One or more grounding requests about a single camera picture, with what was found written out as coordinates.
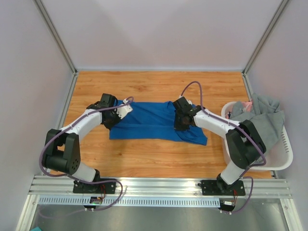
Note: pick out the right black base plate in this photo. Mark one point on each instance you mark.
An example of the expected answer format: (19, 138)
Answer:
(220, 188)

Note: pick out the white laundry basket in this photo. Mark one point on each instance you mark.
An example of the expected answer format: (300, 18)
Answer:
(280, 156)

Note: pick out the teal object at bottom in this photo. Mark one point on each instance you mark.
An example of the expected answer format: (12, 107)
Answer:
(36, 229)

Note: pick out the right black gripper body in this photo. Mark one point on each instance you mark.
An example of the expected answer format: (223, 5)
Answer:
(181, 122)

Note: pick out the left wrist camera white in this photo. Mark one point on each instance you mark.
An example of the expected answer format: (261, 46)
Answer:
(124, 109)

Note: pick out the pink patterned garment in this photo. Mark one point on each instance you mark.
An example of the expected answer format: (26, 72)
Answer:
(247, 106)

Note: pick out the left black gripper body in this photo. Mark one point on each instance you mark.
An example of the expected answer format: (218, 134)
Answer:
(114, 119)

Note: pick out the grey shirt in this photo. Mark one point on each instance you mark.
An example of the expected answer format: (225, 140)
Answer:
(266, 115)

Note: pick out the slotted cable duct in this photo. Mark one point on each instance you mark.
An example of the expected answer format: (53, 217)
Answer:
(130, 201)

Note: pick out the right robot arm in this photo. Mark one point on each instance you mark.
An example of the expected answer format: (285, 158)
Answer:
(243, 140)

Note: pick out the aluminium frame post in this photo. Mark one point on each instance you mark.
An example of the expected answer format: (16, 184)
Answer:
(265, 36)
(51, 27)

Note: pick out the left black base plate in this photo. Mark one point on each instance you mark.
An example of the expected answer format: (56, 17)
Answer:
(108, 187)

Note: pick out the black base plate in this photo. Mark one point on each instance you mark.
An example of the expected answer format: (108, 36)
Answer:
(108, 187)
(220, 188)

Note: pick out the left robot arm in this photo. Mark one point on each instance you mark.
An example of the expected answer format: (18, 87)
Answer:
(62, 147)

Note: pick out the right aluminium frame post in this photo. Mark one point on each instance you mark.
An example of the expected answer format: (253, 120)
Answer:
(265, 36)

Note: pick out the blue t-shirt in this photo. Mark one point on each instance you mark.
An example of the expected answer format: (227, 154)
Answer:
(150, 120)

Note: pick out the left aluminium frame post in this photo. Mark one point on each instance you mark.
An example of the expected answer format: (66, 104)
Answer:
(51, 27)

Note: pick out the aluminium front rail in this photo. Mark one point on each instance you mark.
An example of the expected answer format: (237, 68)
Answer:
(164, 187)

